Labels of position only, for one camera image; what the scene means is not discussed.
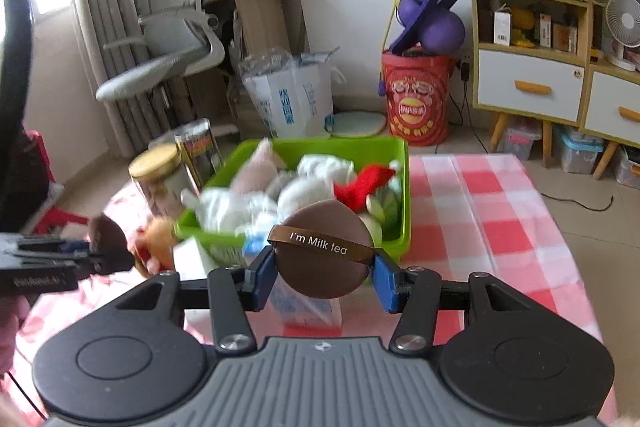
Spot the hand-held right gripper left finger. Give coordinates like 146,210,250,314
114,246,280,356

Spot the beige plush toy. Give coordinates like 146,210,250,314
230,138,288,196

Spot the white desk fan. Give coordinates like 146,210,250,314
606,0,640,72

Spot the brown round plush toy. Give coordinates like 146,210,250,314
267,201,377,299

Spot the santa plush toy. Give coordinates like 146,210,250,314
280,162,401,219

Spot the burger plush toy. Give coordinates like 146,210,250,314
89,213,177,279

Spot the red white checkered tablecloth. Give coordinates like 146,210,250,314
0,152,606,427

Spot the white round tray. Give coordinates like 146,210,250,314
324,111,388,138

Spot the clear box blue lid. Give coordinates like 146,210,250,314
557,127,606,174

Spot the green tin can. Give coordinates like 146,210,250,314
174,118,223,188

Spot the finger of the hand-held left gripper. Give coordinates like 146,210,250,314
59,239,109,276

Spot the low wooden drawer cabinet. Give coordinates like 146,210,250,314
580,57,640,180

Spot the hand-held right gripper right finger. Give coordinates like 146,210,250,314
372,252,532,356

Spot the red snack barrel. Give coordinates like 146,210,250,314
381,49,456,148

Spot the pale green towel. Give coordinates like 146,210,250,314
357,187,401,244

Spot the clear storage box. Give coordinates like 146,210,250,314
614,147,640,190

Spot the gold lid glass jar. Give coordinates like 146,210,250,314
128,143,188,218

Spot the red plastic stool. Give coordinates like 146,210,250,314
22,131,91,233

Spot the tall wooden shelf cabinet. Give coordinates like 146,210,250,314
462,0,593,168

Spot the green plastic bin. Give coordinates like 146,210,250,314
175,137,412,266

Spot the white paper bag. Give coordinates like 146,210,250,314
240,49,341,138

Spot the purple jumping ball toy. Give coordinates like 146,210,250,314
385,0,467,55

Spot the white tall box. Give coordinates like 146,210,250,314
494,11,513,45

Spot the black floor cable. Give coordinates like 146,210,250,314
542,193,615,212

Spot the grey office chair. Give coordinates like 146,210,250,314
95,0,226,102

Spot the clear box pink lid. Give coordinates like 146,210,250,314
500,119,543,160

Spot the yellow toy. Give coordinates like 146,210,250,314
512,7,538,48

